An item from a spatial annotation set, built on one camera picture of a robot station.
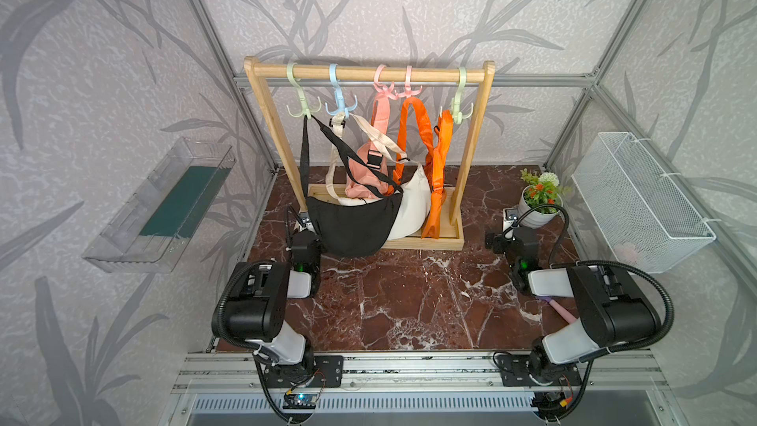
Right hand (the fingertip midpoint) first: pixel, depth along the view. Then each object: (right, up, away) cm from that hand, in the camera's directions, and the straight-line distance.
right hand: (504, 224), depth 95 cm
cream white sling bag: (-29, +7, -4) cm, 30 cm away
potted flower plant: (+9, +11, -5) cm, 15 cm away
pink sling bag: (-43, +22, -14) cm, 50 cm away
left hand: (-62, 0, -1) cm, 62 cm away
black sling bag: (-50, -1, -4) cm, 50 cm away
